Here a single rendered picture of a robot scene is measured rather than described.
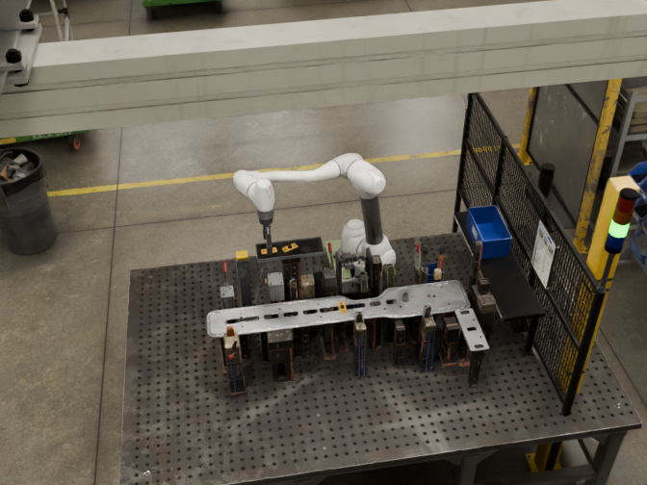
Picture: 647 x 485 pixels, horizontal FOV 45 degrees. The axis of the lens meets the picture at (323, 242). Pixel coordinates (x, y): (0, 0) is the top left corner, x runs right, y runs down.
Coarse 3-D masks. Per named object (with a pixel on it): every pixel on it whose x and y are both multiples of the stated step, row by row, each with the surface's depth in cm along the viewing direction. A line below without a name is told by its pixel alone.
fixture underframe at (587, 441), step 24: (624, 432) 397; (456, 456) 391; (480, 456) 394; (600, 456) 413; (288, 480) 377; (312, 480) 385; (456, 480) 408; (504, 480) 417; (528, 480) 417; (552, 480) 418; (576, 480) 421; (600, 480) 424
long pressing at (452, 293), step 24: (408, 288) 421; (432, 288) 420; (456, 288) 420; (216, 312) 409; (240, 312) 409; (264, 312) 409; (288, 312) 409; (336, 312) 408; (384, 312) 407; (408, 312) 407; (432, 312) 407; (216, 336) 397
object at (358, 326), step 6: (354, 324) 395; (360, 324) 395; (354, 330) 398; (360, 330) 392; (366, 330) 393; (354, 336) 400; (360, 336) 394; (366, 336) 396; (354, 342) 401; (360, 342) 397; (354, 348) 408; (360, 348) 402; (354, 354) 411; (360, 354) 405; (354, 360) 411; (360, 360) 407; (354, 366) 413; (360, 366) 410; (354, 372) 414; (360, 372) 413; (366, 372) 413
